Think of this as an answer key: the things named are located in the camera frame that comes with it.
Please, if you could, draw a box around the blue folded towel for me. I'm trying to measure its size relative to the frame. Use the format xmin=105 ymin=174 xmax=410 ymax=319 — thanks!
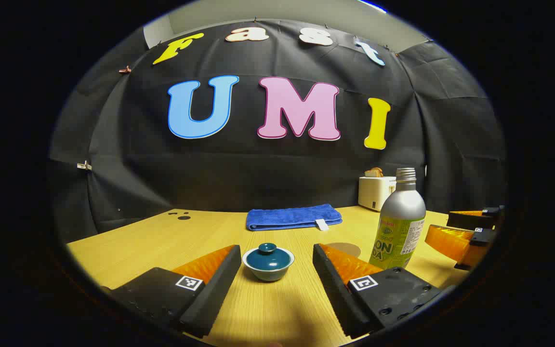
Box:
xmin=246 ymin=203 xmax=344 ymax=232

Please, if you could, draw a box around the teal teacup white inside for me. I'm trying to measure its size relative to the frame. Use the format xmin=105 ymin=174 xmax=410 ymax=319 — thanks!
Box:
xmin=242 ymin=250 xmax=295 ymax=282

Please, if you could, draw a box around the white toaster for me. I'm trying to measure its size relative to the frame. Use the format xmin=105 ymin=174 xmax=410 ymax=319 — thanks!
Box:
xmin=358 ymin=175 xmax=397 ymax=212

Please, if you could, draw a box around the round brown coaster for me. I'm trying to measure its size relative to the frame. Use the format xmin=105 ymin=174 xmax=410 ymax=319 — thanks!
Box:
xmin=326 ymin=242 xmax=361 ymax=259

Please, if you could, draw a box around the black backdrop cloth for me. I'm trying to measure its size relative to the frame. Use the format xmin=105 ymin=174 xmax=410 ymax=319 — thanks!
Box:
xmin=49 ymin=19 xmax=507 ymax=244

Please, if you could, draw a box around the teal teacup lid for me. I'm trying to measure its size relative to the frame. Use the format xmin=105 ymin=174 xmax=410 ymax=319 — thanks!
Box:
xmin=246 ymin=242 xmax=292 ymax=271

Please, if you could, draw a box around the silver water bottle green label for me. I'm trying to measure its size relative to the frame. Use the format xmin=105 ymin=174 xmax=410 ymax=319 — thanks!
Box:
xmin=369 ymin=167 xmax=427 ymax=270

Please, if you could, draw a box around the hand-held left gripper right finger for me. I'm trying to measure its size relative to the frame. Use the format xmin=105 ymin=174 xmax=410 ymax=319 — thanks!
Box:
xmin=312 ymin=243 xmax=442 ymax=340

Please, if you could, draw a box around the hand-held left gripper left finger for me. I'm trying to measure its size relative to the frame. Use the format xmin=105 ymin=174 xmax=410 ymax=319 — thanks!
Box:
xmin=100 ymin=245 xmax=242 ymax=339

